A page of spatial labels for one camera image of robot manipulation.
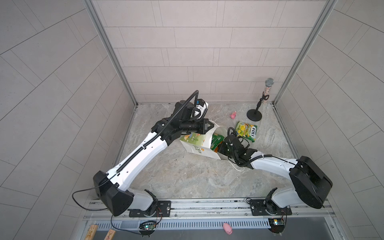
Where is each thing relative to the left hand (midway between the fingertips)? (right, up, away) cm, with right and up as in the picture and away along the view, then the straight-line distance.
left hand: (217, 125), depth 65 cm
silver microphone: (+32, +23, +21) cm, 45 cm away
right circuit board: (+28, -46, +3) cm, 54 cm away
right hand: (+1, -14, +22) cm, 26 cm away
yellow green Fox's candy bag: (+23, -6, +33) cm, 40 cm away
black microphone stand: (+32, +4, +44) cm, 55 cm away
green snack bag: (+2, -10, +22) cm, 24 cm away
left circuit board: (-31, -45, 0) cm, 54 cm away
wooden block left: (-55, -46, -1) cm, 72 cm away
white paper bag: (-7, -10, +9) cm, 15 cm away
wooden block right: (-47, -47, -1) cm, 66 cm away
